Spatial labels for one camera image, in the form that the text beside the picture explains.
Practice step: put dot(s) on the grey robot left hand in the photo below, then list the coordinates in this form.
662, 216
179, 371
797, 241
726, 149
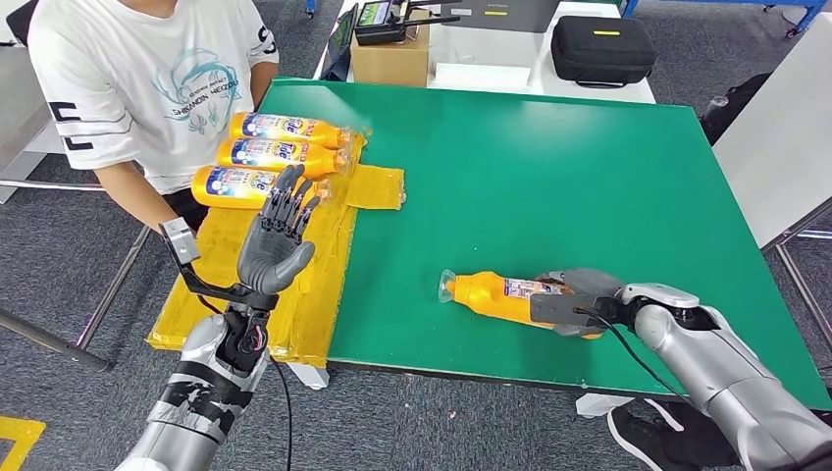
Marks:
266, 260

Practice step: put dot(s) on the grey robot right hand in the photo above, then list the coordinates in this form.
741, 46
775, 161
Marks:
585, 283

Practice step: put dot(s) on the orange detergent bottle clear cap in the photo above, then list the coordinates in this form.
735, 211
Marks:
286, 128
487, 296
273, 156
227, 188

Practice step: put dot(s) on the person's left forearm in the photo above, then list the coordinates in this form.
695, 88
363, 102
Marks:
261, 78

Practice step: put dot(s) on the person's right forearm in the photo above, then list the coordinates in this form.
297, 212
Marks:
133, 195

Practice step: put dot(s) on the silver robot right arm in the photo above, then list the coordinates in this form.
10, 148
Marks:
728, 370

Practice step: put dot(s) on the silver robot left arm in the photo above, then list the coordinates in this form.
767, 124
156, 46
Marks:
201, 396

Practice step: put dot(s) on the yellow taped cardboard mat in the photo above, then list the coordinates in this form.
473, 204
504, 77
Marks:
312, 312

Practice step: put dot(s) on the black shoe white sole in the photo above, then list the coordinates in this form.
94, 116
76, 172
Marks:
643, 439

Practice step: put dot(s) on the person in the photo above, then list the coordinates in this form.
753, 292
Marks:
143, 71
689, 448

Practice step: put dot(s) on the white table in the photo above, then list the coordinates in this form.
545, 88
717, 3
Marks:
539, 75

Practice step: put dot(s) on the black tablet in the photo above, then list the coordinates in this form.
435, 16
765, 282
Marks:
339, 45

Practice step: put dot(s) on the black bag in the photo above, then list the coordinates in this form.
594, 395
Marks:
734, 107

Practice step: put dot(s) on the black carry case yellow label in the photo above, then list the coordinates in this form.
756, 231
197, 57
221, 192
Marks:
19, 19
601, 52

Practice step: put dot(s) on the white flat box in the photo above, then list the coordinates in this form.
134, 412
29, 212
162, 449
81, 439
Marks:
481, 76

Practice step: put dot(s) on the brown cardboard box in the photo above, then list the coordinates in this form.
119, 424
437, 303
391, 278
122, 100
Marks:
390, 62

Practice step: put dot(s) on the grey table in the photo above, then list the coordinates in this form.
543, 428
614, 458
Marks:
773, 143

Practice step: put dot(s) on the black remote controller with screen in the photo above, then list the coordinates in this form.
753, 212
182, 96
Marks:
377, 23

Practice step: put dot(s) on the dark grey case yellow label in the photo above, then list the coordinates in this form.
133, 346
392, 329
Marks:
513, 16

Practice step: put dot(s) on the steel table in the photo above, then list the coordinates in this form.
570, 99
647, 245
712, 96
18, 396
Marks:
16, 97

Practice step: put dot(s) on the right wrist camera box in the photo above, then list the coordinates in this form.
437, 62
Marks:
559, 311

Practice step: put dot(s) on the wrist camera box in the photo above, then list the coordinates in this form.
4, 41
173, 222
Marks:
559, 311
180, 240

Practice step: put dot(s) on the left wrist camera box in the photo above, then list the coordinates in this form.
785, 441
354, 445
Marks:
180, 240

